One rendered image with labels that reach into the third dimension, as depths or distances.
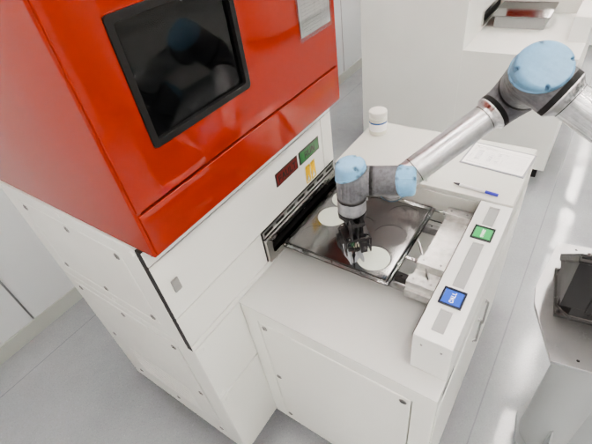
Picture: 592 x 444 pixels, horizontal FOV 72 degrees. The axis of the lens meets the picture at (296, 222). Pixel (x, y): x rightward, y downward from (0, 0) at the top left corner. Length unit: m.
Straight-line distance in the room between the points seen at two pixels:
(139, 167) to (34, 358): 2.01
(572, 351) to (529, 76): 0.68
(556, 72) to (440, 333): 0.62
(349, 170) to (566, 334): 0.71
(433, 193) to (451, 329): 0.55
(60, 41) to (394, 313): 1.00
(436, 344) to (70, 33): 0.92
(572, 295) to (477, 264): 0.23
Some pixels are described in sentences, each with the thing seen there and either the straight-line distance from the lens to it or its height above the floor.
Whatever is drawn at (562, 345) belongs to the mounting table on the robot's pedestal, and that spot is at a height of 0.82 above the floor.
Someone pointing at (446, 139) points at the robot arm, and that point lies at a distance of 1.15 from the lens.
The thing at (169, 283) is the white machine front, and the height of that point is 1.09.
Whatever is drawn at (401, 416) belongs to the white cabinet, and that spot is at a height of 0.65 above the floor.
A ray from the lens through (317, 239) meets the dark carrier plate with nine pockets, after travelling 1.33.
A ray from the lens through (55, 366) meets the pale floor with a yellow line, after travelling 2.62.
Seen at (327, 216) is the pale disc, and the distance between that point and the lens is 1.41.
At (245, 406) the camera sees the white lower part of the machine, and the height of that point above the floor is 0.34.
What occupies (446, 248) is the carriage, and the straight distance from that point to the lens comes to 1.34.
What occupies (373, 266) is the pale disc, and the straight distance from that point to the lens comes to 1.24.
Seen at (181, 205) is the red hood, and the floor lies 1.29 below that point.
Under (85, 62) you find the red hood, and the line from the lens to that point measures 0.76.
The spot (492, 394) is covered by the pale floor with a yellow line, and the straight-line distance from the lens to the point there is 2.10.
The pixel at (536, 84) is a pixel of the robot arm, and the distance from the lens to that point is 1.05.
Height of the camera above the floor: 1.82
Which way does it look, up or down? 41 degrees down
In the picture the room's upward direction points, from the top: 10 degrees counter-clockwise
